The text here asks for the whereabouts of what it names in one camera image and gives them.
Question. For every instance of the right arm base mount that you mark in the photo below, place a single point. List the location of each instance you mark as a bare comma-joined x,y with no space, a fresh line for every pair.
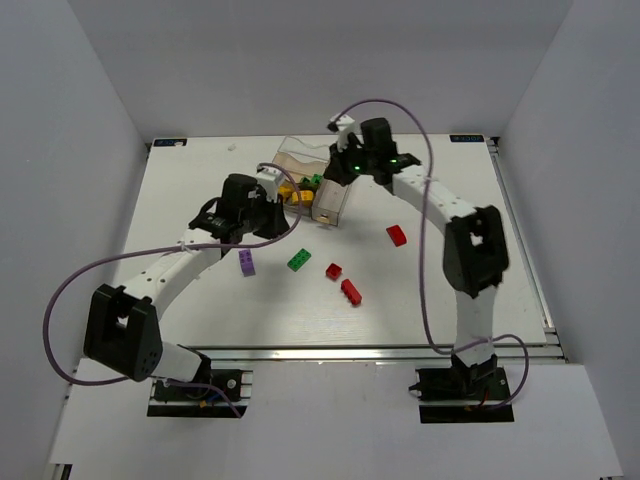
463,395

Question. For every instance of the dark label sticker left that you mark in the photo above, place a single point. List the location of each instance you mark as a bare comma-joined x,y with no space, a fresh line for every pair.
169,142

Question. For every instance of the clear stepped organizer tray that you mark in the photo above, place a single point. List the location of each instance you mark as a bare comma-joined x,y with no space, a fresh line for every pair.
302,159

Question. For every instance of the aluminium front rail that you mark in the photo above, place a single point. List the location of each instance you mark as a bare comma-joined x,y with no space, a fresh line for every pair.
504,352

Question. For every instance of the aluminium rail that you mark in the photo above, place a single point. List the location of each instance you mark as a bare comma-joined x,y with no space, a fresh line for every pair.
553,340
504,352

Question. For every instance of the purple 2x4 lego brick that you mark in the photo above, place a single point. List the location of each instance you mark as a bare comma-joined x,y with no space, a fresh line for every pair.
246,262

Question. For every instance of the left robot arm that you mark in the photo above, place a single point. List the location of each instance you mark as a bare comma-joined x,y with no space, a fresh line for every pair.
123,329

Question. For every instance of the red curved lego brick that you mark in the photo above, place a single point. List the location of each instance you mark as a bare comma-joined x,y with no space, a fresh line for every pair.
397,235

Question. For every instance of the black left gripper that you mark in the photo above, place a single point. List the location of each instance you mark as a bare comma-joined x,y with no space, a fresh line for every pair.
273,220

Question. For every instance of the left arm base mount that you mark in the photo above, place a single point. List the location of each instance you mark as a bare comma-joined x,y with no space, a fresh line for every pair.
227,397

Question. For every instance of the yellow rounded lego brick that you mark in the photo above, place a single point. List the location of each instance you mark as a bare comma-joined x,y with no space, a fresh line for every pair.
304,198

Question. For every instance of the red 2x2 lego brick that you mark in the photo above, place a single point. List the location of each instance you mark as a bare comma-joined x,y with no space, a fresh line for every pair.
333,271

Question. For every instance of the red 2x4 lego on side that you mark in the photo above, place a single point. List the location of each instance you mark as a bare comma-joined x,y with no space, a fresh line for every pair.
351,292

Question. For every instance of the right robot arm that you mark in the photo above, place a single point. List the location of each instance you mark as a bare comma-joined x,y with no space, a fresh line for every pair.
475,254

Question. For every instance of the dark label sticker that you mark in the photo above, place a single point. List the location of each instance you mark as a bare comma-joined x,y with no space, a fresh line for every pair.
169,142
466,138

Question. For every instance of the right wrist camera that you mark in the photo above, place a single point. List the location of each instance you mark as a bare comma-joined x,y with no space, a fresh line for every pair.
342,126

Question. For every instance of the clear long drawer box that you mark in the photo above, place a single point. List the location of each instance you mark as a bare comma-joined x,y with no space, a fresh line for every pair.
329,203

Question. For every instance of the green 2x4 lego brick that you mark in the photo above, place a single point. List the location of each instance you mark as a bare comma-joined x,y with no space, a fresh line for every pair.
299,260

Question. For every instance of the dark label sticker right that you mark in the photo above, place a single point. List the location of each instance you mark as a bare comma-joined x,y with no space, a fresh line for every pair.
466,138

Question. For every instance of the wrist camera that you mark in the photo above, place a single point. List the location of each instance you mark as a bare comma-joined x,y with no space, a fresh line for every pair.
342,126
270,179

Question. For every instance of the aluminium right side rail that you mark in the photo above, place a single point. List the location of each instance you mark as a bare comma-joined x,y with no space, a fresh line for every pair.
553,340

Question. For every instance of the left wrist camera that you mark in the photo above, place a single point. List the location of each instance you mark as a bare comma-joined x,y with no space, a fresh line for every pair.
270,179

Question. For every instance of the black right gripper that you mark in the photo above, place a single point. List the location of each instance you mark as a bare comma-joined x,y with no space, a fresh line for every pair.
340,167

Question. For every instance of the yellow 2x4 lego brick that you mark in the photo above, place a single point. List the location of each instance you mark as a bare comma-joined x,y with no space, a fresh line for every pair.
286,191

